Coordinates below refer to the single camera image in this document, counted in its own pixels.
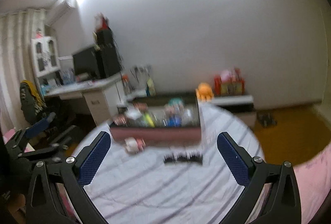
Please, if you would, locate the black rhinestone hair clip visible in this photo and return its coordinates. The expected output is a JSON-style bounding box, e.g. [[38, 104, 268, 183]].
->
[[163, 152, 203, 165]]

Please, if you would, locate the pink white block toy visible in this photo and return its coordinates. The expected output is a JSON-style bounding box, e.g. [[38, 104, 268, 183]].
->
[[125, 138, 146, 154]]

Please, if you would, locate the pink pillow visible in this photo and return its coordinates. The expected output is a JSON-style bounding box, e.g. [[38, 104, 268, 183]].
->
[[294, 145, 330, 223]]

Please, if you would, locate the white glass door cabinet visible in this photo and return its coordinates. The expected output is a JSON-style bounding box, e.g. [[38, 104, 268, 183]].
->
[[31, 36, 61, 78]]

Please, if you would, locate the white desk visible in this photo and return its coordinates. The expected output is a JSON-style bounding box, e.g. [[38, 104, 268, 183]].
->
[[44, 73, 125, 125]]

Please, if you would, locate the black computer monitor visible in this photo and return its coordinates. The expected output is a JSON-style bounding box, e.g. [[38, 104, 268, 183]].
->
[[72, 46, 100, 79]]

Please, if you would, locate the striped white bed quilt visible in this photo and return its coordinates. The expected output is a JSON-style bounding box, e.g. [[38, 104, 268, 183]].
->
[[58, 103, 267, 224]]

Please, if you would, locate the white black nightstand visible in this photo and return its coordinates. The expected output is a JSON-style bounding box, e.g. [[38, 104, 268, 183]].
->
[[207, 94, 257, 129]]

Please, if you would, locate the black speaker tower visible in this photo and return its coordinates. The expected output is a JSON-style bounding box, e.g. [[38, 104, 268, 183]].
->
[[96, 45, 121, 79]]

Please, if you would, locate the beige curtain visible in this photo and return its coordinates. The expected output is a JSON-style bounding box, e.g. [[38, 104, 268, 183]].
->
[[1, 9, 46, 133]]

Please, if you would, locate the small upper black speaker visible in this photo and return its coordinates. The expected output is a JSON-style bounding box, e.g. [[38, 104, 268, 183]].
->
[[96, 28, 114, 46]]

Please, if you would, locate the red toy crate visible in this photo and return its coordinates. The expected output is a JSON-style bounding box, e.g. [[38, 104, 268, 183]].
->
[[214, 67, 245, 96]]

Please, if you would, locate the orange plush toy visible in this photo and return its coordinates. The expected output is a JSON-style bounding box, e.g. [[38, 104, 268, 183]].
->
[[196, 83, 214, 101]]

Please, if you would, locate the pink black storage box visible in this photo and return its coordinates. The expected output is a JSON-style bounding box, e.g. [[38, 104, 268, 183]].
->
[[109, 93, 202, 144]]

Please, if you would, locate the white air conditioner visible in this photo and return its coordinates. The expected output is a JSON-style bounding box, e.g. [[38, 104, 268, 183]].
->
[[44, 0, 77, 26]]

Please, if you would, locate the white wall socket strip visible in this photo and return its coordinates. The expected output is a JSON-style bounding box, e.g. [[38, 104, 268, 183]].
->
[[131, 65, 151, 76]]

